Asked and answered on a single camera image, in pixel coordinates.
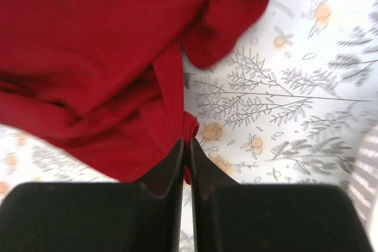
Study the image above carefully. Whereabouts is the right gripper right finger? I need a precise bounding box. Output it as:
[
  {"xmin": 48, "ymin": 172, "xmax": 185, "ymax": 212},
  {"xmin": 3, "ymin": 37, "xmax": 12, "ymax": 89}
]
[{"xmin": 190, "ymin": 139, "xmax": 372, "ymax": 252}]

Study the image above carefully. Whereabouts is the dark red t shirt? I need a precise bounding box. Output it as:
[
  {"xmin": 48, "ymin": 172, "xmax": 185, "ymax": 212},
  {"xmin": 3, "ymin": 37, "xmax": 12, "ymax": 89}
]
[{"xmin": 1, "ymin": 0, "xmax": 269, "ymax": 182}]

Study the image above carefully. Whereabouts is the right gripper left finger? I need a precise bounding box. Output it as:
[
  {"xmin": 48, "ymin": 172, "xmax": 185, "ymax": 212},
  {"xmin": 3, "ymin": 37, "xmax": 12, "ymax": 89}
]
[{"xmin": 1, "ymin": 139, "xmax": 184, "ymax": 251}]

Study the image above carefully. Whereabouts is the white plastic laundry basket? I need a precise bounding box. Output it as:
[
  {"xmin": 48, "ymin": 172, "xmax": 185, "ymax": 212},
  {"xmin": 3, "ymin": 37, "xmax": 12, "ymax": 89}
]
[{"xmin": 347, "ymin": 125, "xmax": 377, "ymax": 227}]

